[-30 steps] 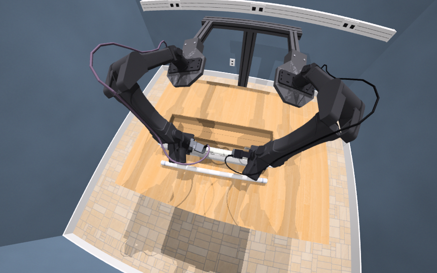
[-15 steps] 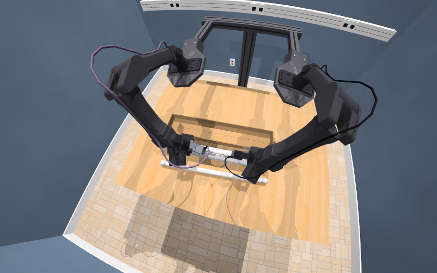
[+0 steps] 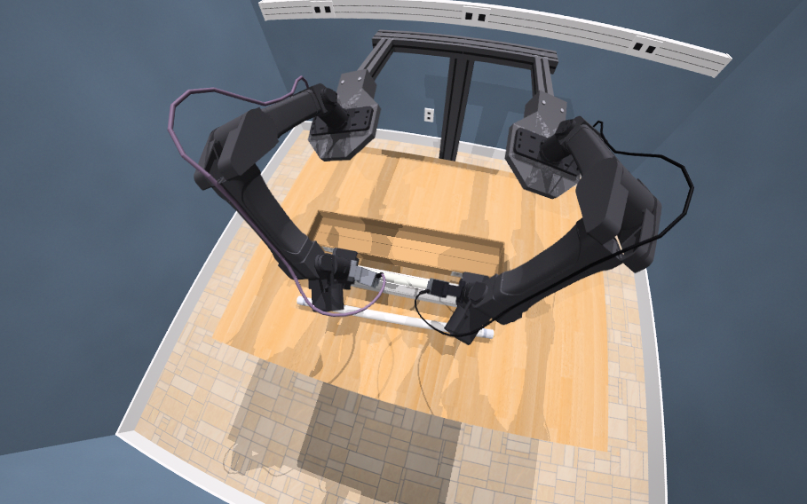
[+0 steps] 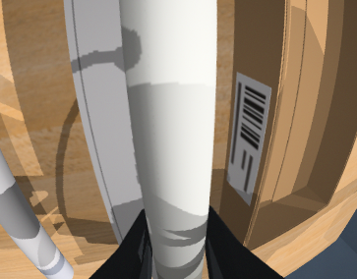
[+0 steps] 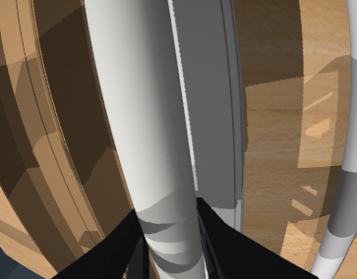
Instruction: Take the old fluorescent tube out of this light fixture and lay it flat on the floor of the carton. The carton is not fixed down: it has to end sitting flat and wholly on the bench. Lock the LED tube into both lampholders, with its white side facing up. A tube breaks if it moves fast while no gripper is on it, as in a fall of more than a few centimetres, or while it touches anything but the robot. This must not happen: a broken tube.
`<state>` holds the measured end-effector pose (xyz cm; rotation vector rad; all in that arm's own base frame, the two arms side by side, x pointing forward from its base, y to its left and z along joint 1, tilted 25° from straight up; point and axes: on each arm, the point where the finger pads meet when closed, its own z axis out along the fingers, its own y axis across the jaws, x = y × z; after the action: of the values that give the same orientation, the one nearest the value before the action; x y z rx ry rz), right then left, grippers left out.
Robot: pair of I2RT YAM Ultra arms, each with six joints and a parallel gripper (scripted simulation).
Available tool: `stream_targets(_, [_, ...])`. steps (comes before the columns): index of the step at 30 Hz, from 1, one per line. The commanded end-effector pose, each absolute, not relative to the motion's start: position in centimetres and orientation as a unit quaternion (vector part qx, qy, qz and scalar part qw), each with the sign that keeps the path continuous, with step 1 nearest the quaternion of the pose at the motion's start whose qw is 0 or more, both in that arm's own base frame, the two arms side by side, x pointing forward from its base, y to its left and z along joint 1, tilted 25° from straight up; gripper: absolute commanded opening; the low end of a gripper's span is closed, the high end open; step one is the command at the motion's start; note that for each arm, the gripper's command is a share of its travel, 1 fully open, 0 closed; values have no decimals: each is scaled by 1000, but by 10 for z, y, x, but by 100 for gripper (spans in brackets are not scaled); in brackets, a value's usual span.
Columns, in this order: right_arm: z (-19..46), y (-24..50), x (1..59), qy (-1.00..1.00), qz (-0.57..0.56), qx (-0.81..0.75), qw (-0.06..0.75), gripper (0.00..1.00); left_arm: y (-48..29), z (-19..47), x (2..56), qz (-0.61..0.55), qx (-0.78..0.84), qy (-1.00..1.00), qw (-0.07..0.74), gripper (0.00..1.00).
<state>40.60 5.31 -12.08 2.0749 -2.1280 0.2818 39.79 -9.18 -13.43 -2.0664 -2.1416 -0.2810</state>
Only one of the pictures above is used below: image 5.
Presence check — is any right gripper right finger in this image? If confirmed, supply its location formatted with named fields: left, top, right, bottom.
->
left=197, top=197, right=319, bottom=279

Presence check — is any white fluorescent tube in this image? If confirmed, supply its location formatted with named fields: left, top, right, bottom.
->
left=85, top=0, right=207, bottom=279

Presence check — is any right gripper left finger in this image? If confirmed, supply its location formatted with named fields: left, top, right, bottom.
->
left=51, top=208, right=149, bottom=279

